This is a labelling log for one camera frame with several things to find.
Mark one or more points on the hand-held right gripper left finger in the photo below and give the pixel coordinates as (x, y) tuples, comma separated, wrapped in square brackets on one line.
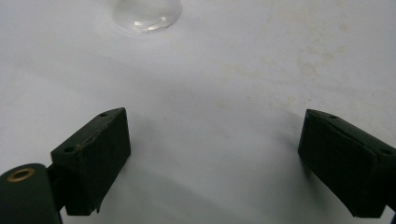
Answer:
[(93, 161)]

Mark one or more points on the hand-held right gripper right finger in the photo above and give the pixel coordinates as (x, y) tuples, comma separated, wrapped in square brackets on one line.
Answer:
[(348, 165)]

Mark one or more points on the clear glass cup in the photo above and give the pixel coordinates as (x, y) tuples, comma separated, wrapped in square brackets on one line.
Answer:
[(144, 14)]

